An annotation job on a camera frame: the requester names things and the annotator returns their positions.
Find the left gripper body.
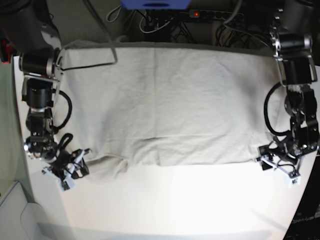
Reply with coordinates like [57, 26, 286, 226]
[255, 145, 301, 179]

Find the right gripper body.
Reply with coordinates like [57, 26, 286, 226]
[41, 148, 91, 186]

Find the light grey t-shirt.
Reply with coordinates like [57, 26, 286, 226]
[56, 42, 279, 182]

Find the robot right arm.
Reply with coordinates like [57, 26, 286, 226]
[0, 0, 90, 191]

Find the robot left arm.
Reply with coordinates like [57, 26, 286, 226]
[256, 0, 320, 185]

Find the grey side cabinet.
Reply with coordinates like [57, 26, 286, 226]
[0, 182, 44, 240]

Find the red and black clamp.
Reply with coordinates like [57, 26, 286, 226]
[0, 38, 13, 64]

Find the black power strip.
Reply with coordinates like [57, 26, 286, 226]
[188, 9, 232, 21]

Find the blue box overhead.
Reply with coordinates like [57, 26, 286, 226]
[120, 0, 191, 10]

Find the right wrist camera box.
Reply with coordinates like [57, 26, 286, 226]
[59, 181, 75, 192]

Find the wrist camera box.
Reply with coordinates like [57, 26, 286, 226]
[59, 181, 75, 192]
[289, 175, 301, 187]

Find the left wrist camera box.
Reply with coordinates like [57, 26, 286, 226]
[289, 175, 301, 187]

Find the white cable loop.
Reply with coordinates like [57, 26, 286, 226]
[138, 9, 173, 34]

